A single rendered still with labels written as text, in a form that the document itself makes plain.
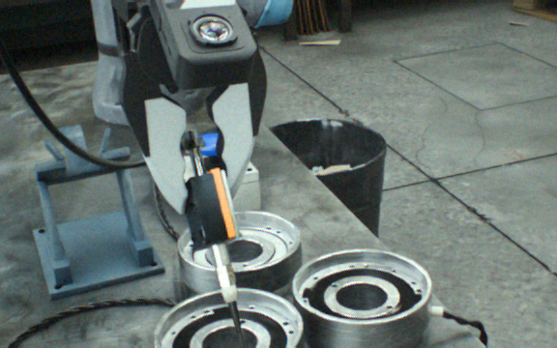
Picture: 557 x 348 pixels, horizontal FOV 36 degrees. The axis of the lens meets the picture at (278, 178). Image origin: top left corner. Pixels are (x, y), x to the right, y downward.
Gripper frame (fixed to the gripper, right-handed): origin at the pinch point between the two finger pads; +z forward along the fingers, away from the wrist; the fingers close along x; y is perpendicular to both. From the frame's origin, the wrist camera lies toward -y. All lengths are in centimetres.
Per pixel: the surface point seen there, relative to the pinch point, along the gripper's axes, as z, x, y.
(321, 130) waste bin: 54, -63, 129
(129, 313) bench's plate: 13.1, 5.4, 8.0
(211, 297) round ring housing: 9.4, 0.0, 1.6
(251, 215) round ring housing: 9.4, -7.3, 12.9
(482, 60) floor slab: 95, -200, 264
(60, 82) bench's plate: 13, 2, 74
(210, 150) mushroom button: 6.3, -6.4, 21.9
